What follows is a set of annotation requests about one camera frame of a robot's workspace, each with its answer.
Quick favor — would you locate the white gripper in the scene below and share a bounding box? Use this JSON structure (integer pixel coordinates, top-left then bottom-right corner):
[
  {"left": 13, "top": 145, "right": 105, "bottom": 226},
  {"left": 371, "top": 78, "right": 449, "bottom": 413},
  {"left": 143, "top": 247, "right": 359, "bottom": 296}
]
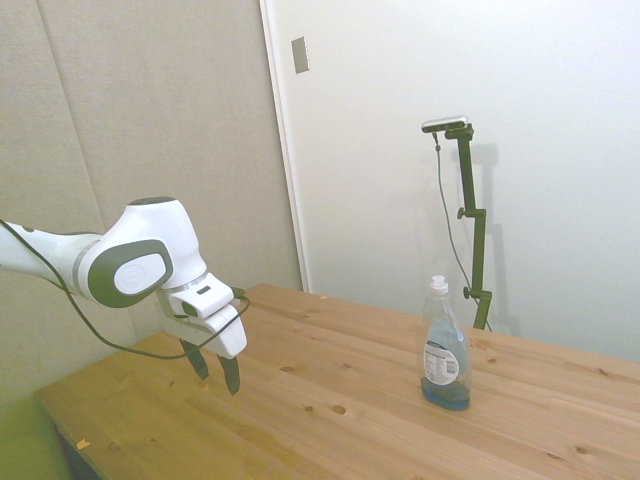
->
[{"left": 158, "top": 290, "right": 249, "bottom": 397}]

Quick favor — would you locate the clear dish soap bottle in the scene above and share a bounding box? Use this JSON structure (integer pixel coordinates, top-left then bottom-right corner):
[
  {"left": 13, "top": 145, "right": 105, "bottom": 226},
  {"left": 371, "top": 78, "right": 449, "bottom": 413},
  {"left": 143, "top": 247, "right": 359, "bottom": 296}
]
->
[{"left": 418, "top": 274, "right": 473, "bottom": 412}]

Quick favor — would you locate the green chair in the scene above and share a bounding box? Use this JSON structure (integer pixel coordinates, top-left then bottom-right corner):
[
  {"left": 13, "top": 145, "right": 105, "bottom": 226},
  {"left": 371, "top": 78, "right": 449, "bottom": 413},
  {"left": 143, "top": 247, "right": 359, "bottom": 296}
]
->
[{"left": 0, "top": 393, "right": 69, "bottom": 480}]

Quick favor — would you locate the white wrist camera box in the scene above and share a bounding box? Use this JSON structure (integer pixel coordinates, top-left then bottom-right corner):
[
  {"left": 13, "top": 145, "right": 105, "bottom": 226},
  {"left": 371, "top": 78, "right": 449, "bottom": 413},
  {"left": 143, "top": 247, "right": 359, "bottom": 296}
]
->
[{"left": 168, "top": 273, "right": 237, "bottom": 320}]

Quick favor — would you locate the white door frame trim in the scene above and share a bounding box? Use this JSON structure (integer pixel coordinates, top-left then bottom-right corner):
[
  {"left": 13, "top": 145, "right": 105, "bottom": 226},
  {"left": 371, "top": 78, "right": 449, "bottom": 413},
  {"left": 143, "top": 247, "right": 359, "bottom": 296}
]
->
[{"left": 258, "top": 0, "right": 312, "bottom": 295}]

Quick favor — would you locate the dark green camera stand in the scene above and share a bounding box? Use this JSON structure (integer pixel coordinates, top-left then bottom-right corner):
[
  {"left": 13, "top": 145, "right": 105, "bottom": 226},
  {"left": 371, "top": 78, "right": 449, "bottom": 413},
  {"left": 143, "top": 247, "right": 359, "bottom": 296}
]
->
[{"left": 445, "top": 126, "right": 494, "bottom": 332}]

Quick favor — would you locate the grey wall switch plate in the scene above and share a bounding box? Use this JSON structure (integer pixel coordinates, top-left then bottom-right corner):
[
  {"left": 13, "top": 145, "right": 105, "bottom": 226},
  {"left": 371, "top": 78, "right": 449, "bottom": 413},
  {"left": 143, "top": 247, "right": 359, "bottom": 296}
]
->
[{"left": 290, "top": 35, "right": 312, "bottom": 76}]

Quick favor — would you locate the silver camera on stand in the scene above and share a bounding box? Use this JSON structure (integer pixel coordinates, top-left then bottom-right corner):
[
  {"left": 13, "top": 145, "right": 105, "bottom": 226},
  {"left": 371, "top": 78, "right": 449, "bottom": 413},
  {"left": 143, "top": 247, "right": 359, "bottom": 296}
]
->
[{"left": 421, "top": 114, "right": 471, "bottom": 135}]

